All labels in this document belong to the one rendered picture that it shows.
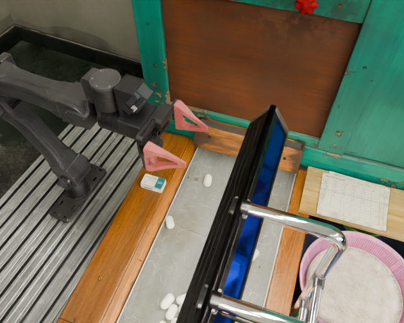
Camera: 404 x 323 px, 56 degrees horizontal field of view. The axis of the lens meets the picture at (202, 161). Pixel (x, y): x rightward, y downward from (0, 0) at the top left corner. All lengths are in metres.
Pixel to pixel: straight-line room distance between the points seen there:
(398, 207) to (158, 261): 0.63
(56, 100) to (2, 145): 1.61
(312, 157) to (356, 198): 0.16
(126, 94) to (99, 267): 0.45
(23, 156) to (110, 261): 1.42
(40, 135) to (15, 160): 1.28
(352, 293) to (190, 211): 0.44
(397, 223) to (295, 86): 0.43
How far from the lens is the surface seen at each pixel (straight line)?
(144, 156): 0.69
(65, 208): 1.16
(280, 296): 0.92
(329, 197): 1.05
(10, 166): 2.27
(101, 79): 0.72
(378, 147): 1.05
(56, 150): 1.03
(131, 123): 0.72
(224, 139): 1.04
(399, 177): 1.12
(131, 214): 1.01
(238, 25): 0.88
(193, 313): 0.55
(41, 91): 0.85
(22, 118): 1.00
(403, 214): 1.10
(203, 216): 1.01
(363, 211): 1.06
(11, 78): 0.90
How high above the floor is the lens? 1.62
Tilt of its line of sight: 52 degrees down
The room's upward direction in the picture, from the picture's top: straight up
